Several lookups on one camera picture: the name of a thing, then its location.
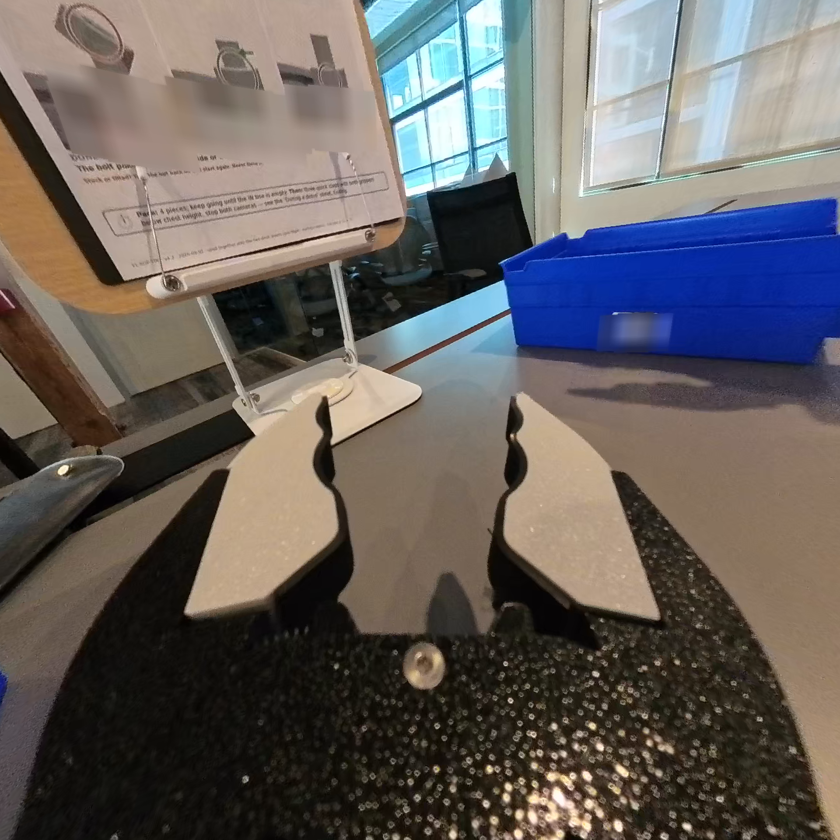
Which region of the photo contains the black backing board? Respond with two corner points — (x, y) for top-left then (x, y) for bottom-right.
(0, 72), (126, 286)

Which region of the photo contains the cluster of grey office chairs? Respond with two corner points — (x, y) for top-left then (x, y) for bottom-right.
(348, 217), (460, 306)

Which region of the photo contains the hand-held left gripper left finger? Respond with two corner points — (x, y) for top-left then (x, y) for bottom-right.
(184, 394), (354, 621)

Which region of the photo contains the black mesh office chair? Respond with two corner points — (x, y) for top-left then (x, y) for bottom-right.
(427, 172), (534, 280)

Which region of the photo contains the grey metal clamp lever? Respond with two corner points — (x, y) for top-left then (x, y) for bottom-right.
(0, 454), (126, 595)

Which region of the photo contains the dark framed window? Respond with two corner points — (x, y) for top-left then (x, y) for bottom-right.
(364, 0), (509, 198)

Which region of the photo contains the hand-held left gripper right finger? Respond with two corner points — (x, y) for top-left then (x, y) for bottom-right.
(489, 392), (664, 624)

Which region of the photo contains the window with white blind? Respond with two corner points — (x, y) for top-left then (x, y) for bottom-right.
(581, 0), (840, 194)

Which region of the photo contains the brown wooden post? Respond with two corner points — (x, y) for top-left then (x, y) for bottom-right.
(0, 308), (122, 447)

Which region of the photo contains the printed instruction sheet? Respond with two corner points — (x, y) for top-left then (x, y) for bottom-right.
(0, 0), (408, 283)

